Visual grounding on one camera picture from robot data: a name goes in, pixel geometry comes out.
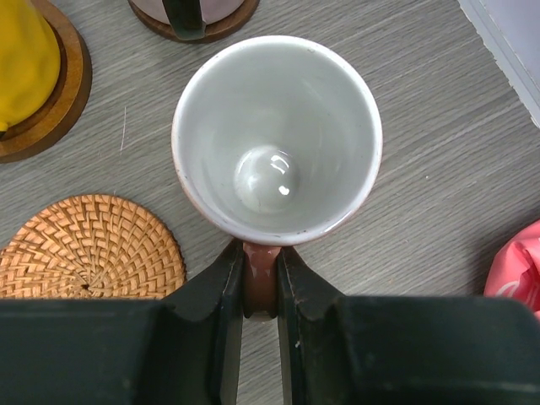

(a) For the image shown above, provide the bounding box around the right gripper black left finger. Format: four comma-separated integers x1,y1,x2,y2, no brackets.
1,240,244,404

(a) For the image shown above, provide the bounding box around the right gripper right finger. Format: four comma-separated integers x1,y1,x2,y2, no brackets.
277,247,539,404

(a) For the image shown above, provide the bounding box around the woven rattan coaster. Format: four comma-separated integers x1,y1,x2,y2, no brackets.
1,194,186,300

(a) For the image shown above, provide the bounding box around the pink mug white interior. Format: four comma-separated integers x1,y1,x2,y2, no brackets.
171,35,383,318

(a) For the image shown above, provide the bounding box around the brown wooden saucer coaster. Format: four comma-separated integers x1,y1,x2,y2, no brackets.
1,1,92,163

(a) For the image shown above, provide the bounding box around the dark wooden coaster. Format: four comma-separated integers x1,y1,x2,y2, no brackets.
128,1,259,44

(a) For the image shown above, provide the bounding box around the yellow mug black handle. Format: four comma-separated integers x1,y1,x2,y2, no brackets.
1,1,61,132

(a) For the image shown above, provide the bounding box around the purple mug black handle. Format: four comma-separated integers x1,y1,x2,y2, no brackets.
128,1,258,44

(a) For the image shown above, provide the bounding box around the pink patterned package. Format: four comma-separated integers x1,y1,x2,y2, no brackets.
483,221,540,318

